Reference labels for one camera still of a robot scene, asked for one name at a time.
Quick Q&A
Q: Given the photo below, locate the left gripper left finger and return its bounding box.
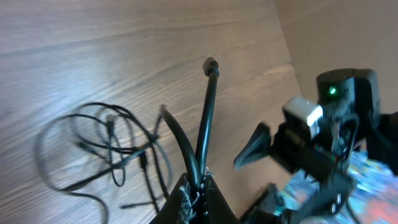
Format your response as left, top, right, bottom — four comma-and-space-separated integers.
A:
150, 173, 191, 224

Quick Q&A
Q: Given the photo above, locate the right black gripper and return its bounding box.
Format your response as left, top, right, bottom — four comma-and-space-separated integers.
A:
233, 123, 356, 223

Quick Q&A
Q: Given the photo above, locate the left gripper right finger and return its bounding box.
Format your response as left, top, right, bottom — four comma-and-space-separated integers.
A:
204, 175, 239, 224

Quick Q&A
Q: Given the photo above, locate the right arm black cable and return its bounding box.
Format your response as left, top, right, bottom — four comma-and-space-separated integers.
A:
329, 114, 361, 175

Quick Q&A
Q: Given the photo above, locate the short black usb cable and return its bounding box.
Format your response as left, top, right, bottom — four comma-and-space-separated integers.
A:
159, 57, 220, 195

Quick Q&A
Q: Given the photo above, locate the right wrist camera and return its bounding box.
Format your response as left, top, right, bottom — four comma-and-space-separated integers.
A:
282, 96, 323, 139

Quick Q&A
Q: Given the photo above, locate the long black usb cable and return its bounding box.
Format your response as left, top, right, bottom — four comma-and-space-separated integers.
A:
34, 101, 174, 224

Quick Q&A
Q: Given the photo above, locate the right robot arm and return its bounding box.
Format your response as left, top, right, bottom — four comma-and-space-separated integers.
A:
233, 68, 397, 223

